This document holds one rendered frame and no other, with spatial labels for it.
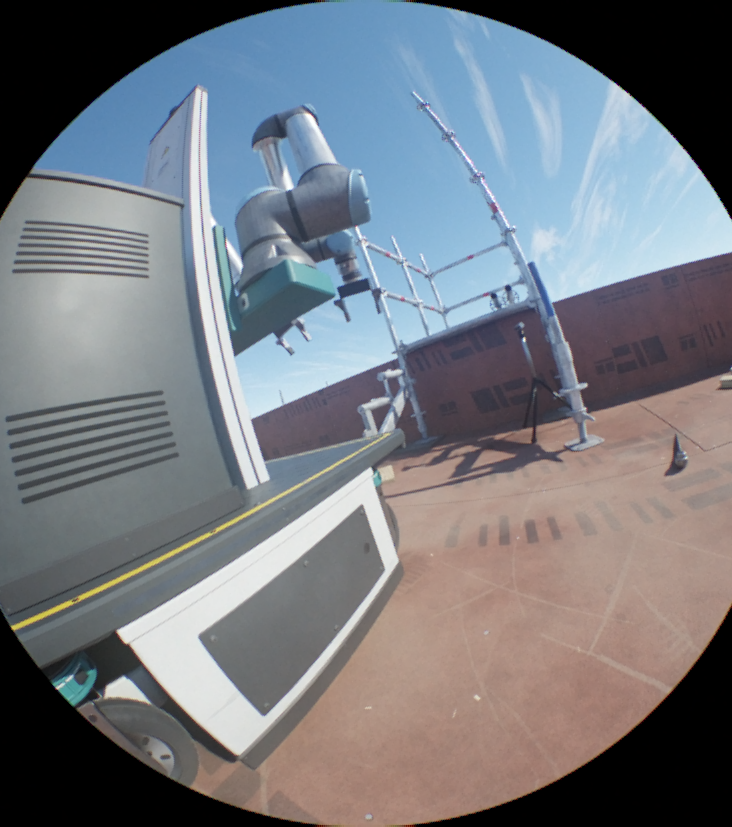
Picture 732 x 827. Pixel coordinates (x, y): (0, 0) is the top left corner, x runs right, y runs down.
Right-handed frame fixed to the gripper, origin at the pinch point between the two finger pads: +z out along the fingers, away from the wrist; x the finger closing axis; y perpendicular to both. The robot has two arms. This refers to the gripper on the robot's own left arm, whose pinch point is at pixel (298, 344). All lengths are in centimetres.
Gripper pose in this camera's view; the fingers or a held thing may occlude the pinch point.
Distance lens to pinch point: 137.1
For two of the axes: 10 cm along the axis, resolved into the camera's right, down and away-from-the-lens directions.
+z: 5.8, 7.7, 2.7
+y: 3.7, -5.5, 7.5
